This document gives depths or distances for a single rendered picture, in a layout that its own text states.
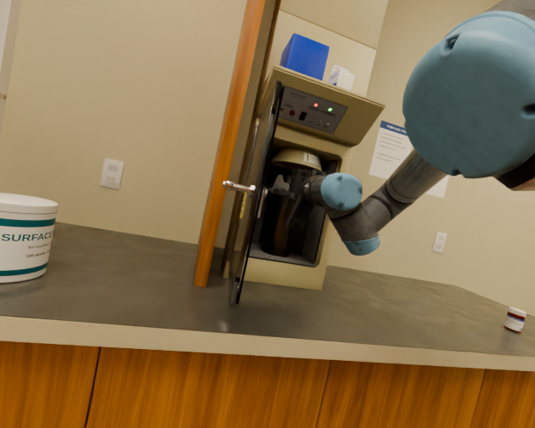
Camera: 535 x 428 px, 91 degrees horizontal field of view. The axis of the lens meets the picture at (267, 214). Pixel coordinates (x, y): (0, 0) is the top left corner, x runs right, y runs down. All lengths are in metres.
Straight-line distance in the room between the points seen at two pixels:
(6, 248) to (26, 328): 0.17
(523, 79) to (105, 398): 0.68
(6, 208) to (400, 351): 0.81
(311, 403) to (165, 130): 1.05
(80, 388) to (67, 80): 1.05
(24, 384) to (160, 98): 0.98
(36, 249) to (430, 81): 0.67
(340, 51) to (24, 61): 1.11
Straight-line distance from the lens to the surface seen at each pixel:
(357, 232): 0.59
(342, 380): 0.70
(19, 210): 0.65
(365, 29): 1.01
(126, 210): 1.23
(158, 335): 0.52
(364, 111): 0.81
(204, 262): 0.69
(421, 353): 0.75
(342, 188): 0.54
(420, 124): 0.29
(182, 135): 1.20
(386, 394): 0.79
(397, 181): 0.60
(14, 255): 0.67
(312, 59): 0.77
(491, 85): 0.25
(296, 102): 0.76
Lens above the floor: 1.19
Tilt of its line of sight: 3 degrees down
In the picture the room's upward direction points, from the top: 12 degrees clockwise
